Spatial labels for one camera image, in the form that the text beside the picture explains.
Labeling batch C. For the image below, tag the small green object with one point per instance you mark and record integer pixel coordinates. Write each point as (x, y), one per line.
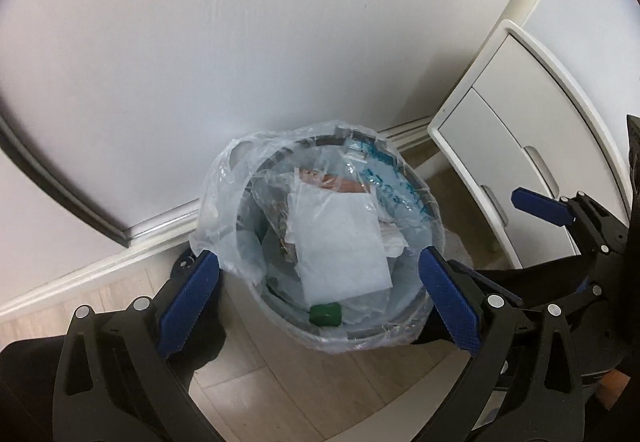
(325, 314)

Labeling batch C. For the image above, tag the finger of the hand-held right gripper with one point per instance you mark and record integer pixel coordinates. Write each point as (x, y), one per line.
(590, 299)
(537, 204)

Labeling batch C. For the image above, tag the grey round trash bin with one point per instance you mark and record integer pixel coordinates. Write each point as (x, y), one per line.
(320, 329)

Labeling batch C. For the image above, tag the white wardrobe door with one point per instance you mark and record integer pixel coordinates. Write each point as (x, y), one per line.
(250, 47)

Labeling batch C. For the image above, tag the round bin with plastic liner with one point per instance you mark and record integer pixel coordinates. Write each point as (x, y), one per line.
(225, 202)

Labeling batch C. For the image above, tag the orange printed wrapper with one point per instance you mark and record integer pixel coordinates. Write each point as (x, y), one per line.
(345, 183)

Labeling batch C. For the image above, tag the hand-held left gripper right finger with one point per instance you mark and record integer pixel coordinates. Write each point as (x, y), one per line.
(447, 302)

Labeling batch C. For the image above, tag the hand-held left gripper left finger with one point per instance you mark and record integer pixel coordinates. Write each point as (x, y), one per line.
(192, 297)

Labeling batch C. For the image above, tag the clear plastic bag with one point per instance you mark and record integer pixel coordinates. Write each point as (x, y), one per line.
(270, 202)

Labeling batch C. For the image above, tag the white bedside table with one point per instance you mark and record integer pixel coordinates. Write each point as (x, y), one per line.
(500, 122)

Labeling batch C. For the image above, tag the white paper sheet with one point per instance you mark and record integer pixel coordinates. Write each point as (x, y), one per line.
(340, 247)

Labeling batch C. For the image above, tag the person's right hand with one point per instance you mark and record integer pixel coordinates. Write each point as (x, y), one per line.
(615, 387)

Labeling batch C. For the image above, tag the white paper scrap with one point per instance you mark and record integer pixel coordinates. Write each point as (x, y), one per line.
(392, 239)

